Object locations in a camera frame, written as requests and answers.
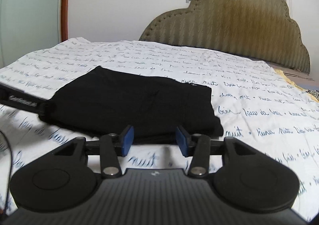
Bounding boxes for black pants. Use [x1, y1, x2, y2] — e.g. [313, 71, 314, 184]
[39, 66, 224, 144]

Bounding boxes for white script-print bed sheet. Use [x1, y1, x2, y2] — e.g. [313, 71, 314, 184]
[1, 37, 318, 221]

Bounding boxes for floral glass wardrobe door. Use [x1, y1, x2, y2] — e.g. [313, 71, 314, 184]
[1, 0, 61, 67]

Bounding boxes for olive upholstered headboard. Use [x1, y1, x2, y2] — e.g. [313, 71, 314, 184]
[140, 0, 310, 74]

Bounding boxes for black cable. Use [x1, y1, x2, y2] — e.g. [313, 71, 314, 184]
[0, 129, 15, 215]

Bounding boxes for brown wooden door frame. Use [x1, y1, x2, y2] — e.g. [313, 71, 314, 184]
[60, 0, 69, 42]

